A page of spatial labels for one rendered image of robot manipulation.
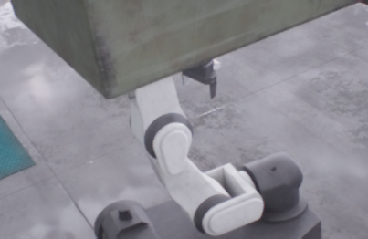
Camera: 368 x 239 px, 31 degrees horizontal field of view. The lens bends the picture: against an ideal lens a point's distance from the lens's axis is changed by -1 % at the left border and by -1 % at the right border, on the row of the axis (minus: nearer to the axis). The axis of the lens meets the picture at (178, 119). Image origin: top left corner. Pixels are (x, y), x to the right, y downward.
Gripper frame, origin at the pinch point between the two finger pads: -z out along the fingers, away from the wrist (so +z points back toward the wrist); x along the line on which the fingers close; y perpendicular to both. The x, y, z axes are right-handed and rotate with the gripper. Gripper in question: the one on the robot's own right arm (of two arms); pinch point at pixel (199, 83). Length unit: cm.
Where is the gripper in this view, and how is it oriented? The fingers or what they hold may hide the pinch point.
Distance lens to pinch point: 213.4
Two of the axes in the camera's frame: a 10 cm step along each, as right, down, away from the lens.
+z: -0.4, -7.6, -6.5
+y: -6.3, 5.3, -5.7
